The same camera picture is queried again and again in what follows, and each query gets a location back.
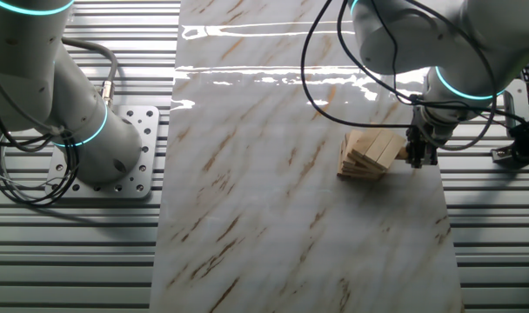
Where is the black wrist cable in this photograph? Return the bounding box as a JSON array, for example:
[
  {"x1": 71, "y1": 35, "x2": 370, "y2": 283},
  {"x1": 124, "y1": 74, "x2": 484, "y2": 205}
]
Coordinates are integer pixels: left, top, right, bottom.
[
  {"x1": 300, "y1": 0, "x2": 416, "y2": 130},
  {"x1": 336, "y1": 0, "x2": 422, "y2": 105}
]

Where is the black base cable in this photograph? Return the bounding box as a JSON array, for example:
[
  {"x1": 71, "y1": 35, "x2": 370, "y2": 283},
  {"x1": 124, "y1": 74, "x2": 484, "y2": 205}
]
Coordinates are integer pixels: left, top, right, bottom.
[{"x1": 0, "y1": 82, "x2": 79, "y2": 208}]

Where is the white marble pattern mat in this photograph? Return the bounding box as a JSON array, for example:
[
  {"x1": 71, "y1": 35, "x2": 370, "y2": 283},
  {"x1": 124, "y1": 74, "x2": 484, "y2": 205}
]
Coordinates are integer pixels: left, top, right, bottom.
[{"x1": 149, "y1": 0, "x2": 465, "y2": 313}]

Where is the grey looped cable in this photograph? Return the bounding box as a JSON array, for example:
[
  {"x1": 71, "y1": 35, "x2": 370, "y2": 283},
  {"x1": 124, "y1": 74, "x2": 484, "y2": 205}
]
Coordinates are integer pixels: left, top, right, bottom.
[{"x1": 403, "y1": 0, "x2": 499, "y2": 152}]

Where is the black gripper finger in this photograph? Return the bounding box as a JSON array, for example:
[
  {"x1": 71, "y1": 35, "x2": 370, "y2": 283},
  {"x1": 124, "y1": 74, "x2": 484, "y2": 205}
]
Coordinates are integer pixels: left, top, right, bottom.
[{"x1": 403, "y1": 137, "x2": 439, "y2": 170}]

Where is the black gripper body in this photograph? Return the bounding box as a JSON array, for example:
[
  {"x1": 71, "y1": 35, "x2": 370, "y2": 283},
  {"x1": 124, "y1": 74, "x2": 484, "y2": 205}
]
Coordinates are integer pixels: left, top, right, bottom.
[{"x1": 405, "y1": 106, "x2": 446, "y2": 149}]

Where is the grey clamp device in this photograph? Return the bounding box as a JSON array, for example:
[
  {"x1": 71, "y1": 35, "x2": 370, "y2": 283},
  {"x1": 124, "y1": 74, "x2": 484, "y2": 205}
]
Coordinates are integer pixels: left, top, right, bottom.
[{"x1": 490, "y1": 123, "x2": 529, "y2": 166}]

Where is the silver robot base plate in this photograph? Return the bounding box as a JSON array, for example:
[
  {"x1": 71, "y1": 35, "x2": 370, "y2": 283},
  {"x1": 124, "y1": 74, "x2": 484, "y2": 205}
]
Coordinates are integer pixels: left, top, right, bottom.
[{"x1": 44, "y1": 105, "x2": 160, "y2": 200}]

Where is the silver depth camera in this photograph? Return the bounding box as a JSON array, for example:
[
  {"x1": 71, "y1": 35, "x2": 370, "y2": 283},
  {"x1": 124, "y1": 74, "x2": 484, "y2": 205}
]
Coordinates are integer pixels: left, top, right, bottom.
[{"x1": 503, "y1": 80, "x2": 529, "y2": 131}]

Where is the grey cable with metal connector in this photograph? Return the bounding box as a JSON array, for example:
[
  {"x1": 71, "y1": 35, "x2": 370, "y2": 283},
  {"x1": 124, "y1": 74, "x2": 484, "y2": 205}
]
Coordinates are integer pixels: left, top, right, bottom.
[{"x1": 62, "y1": 37, "x2": 119, "y2": 109}]

